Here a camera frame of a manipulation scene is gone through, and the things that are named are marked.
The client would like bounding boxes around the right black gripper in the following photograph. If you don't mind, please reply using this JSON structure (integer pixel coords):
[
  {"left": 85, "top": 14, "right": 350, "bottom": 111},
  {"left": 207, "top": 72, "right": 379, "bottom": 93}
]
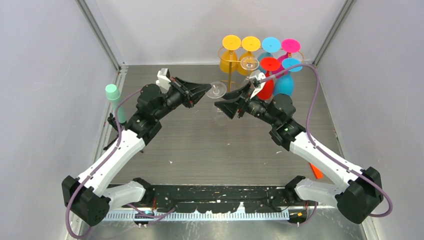
[{"left": 215, "top": 81, "right": 280, "bottom": 127}]

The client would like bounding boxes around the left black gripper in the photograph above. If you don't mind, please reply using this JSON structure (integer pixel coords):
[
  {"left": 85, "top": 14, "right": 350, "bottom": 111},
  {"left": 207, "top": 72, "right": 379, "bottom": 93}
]
[{"left": 153, "top": 77, "right": 211, "bottom": 121}]

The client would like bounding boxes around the clear wine glass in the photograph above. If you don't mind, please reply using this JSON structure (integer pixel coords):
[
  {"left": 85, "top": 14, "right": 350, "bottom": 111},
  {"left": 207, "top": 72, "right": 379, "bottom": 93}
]
[
  {"left": 205, "top": 81, "right": 229, "bottom": 127},
  {"left": 240, "top": 56, "right": 259, "bottom": 80}
]

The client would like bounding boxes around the red wine glass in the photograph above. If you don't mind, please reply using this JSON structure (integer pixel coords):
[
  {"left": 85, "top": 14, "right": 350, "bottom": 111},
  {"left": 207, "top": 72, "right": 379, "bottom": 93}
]
[{"left": 256, "top": 56, "right": 281, "bottom": 101}]

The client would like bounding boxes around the blue wine glass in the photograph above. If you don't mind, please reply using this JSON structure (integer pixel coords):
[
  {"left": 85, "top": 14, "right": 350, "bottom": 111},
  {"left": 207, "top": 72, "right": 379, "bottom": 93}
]
[
  {"left": 273, "top": 58, "right": 303, "bottom": 97},
  {"left": 257, "top": 37, "right": 281, "bottom": 74}
]

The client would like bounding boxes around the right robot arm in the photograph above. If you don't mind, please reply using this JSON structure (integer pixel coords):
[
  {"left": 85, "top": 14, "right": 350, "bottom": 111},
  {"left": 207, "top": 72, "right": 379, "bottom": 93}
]
[{"left": 214, "top": 84, "right": 384, "bottom": 224}]

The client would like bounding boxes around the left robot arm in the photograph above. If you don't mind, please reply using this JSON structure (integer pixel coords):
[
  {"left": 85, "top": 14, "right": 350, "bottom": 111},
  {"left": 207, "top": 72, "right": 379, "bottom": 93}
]
[{"left": 62, "top": 77, "right": 212, "bottom": 227}]

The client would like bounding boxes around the right yellow wine glass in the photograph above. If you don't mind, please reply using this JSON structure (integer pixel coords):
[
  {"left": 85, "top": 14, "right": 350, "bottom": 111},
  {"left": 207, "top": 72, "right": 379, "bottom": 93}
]
[{"left": 237, "top": 36, "right": 261, "bottom": 76}]

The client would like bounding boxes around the yellow wine glass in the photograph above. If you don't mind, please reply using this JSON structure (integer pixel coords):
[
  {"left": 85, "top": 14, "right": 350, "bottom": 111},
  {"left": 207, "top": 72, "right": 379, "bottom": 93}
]
[
  {"left": 219, "top": 35, "right": 242, "bottom": 74},
  {"left": 237, "top": 36, "right": 261, "bottom": 76}
]

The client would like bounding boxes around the left yellow wine glass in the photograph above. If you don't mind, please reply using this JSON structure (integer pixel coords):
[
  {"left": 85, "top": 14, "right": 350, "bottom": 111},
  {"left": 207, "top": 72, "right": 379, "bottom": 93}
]
[{"left": 219, "top": 35, "right": 242, "bottom": 74}]

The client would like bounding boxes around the pink wine glass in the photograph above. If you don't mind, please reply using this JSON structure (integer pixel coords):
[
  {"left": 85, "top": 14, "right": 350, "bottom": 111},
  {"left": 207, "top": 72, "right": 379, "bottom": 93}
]
[{"left": 271, "top": 38, "right": 301, "bottom": 75}]

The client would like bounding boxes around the mint green cup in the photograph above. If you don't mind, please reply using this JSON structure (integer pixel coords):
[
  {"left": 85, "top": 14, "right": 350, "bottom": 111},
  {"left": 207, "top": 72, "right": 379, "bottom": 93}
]
[{"left": 105, "top": 84, "right": 127, "bottom": 124}]

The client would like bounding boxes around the black tripod stand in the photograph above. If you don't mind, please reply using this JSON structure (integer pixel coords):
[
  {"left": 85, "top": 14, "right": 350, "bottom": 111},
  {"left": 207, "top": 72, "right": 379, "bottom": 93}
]
[{"left": 103, "top": 113, "right": 145, "bottom": 154}]

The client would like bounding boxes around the orange block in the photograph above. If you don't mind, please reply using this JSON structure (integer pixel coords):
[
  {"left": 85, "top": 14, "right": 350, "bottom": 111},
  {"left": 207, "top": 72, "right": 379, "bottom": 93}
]
[{"left": 309, "top": 163, "right": 324, "bottom": 180}]

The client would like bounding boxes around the gold wire glass rack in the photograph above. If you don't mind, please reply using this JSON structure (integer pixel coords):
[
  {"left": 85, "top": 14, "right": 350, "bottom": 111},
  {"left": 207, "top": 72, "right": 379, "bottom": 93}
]
[{"left": 218, "top": 42, "right": 305, "bottom": 90}]

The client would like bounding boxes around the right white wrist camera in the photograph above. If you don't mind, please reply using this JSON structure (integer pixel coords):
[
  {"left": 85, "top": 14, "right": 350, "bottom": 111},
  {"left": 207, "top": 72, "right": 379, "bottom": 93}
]
[{"left": 249, "top": 69, "right": 266, "bottom": 99}]

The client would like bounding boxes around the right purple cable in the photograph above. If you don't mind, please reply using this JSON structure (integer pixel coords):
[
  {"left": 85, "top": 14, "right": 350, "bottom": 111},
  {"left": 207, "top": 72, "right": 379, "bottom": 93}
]
[{"left": 259, "top": 63, "right": 394, "bottom": 219}]

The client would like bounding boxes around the purple cable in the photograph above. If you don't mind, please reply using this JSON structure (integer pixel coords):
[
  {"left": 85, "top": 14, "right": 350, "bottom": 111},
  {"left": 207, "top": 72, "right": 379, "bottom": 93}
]
[
  {"left": 259, "top": 63, "right": 394, "bottom": 219},
  {"left": 65, "top": 87, "right": 143, "bottom": 240}
]

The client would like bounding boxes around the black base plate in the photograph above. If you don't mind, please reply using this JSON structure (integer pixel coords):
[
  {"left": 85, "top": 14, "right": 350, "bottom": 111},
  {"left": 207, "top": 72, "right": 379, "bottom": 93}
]
[{"left": 127, "top": 184, "right": 311, "bottom": 215}]

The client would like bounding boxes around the left aluminium frame post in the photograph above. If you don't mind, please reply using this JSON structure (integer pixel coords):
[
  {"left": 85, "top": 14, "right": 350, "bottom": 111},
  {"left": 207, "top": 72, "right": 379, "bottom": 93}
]
[{"left": 75, "top": 0, "right": 122, "bottom": 72}]

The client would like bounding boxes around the aluminium frame post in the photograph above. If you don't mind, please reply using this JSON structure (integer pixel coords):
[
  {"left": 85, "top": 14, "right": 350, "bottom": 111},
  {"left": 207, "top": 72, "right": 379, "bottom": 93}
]
[
  {"left": 75, "top": 0, "right": 122, "bottom": 72},
  {"left": 312, "top": 0, "right": 357, "bottom": 66}
]

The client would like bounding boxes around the right aluminium frame post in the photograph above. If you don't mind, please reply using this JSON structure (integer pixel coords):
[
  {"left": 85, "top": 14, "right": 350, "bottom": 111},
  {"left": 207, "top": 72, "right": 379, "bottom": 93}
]
[{"left": 312, "top": 0, "right": 357, "bottom": 66}]

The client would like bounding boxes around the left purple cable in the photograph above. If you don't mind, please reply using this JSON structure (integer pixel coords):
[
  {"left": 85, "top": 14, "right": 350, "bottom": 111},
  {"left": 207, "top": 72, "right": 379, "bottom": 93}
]
[{"left": 65, "top": 87, "right": 143, "bottom": 240}]

